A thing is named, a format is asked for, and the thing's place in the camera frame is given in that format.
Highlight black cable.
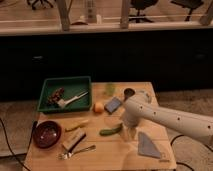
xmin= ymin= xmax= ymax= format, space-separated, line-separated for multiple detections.
xmin=0 ymin=117 xmax=38 ymax=171
xmin=170 ymin=133 xmax=213 ymax=171

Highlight clear green glass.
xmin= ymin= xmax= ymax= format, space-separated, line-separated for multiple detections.
xmin=104 ymin=82 xmax=115 ymax=97

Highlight black cable left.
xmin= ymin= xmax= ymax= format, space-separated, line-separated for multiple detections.
xmin=0 ymin=117 xmax=38 ymax=171

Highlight yellow banana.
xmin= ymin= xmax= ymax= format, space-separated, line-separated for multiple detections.
xmin=65 ymin=120 xmax=89 ymax=132

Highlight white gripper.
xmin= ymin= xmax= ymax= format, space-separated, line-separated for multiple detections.
xmin=121 ymin=112 xmax=140 ymax=140

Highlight wooden block brush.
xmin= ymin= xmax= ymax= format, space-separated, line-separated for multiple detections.
xmin=62 ymin=128 xmax=86 ymax=152

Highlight green plastic tray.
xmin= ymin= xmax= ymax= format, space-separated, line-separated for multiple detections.
xmin=37 ymin=76 xmax=92 ymax=114

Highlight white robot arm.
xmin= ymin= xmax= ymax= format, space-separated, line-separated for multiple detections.
xmin=122 ymin=91 xmax=213 ymax=147

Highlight orange fruit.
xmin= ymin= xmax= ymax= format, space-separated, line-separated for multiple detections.
xmin=93 ymin=102 xmax=104 ymax=113

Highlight blue folded cloth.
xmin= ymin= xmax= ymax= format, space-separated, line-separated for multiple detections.
xmin=138 ymin=132 xmax=161 ymax=159

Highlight brown grape bunch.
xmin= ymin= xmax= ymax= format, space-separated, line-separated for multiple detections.
xmin=47 ymin=88 xmax=64 ymax=105

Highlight blue sponge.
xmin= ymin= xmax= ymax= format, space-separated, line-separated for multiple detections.
xmin=104 ymin=97 xmax=122 ymax=114

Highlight green pepper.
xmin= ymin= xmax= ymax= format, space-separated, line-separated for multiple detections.
xmin=99 ymin=123 xmax=123 ymax=136

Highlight black office chair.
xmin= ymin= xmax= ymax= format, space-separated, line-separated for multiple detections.
xmin=129 ymin=0 xmax=158 ymax=23

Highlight black cable right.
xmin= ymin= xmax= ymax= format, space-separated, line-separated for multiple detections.
xmin=170 ymin=133 xmax=213 ymax=171

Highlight dark red bowl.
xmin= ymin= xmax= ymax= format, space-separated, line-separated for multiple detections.
xmin=33 ymin=121 xmax=62 ymax=149

